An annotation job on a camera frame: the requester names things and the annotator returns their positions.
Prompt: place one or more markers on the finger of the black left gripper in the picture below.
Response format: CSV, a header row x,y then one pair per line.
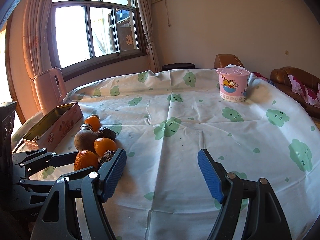
x,y
46,160
21,157

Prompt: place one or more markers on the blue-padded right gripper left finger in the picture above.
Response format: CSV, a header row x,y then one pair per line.
x,y
95,189

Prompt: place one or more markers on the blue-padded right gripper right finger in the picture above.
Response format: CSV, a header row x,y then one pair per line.
x,y
265,218

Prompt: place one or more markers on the pink rectangular tin box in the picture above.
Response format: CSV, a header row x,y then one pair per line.
x,y
53,127

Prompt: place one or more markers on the brown round fruit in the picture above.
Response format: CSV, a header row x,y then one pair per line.
x,y
85,138

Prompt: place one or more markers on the dark speckled fruit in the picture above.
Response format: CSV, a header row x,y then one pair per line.
x,y
107,156

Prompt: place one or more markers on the far small orange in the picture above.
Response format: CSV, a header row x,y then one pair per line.
x,y
93,121

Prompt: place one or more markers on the dark wrinkled passion fruit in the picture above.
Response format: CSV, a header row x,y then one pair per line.
x,y
104,132

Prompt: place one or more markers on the pink electric kettle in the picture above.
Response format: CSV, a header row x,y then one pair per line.
x,y
50,89

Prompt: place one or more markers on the white green-cloud tablecloth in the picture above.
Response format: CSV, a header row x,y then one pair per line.
x,y
162,121

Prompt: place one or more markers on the left pink curtain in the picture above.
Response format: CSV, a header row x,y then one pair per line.
x,y
34,31

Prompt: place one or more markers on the pink curtain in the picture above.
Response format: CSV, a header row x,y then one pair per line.
x,y
146,19
34,31

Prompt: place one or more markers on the pink cartoon lidded cup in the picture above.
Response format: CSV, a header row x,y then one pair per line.
x,y
233,83

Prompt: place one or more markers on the pink floral cushion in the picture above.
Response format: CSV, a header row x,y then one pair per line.
x,y
310,96

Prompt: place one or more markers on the brown leather sofa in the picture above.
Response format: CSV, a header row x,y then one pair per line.
x,y
280,78

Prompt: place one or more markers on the black round stool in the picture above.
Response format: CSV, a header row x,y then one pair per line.
x,y
174,66

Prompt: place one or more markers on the right pink curtain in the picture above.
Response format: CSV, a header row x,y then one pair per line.
x,y
146,19

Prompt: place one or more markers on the window with dark frame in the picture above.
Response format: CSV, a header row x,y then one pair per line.
x,y
88,34

